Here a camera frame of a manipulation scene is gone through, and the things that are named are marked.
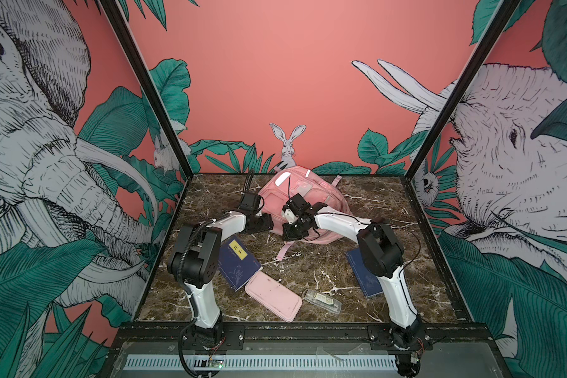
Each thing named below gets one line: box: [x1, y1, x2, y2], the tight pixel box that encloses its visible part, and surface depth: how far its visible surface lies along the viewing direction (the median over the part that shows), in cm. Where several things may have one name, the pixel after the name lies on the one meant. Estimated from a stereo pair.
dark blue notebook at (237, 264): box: [217, 234, 264, 292], surface depth 90 cm
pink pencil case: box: [244, 270, 303, 323], surface depth 83 cm
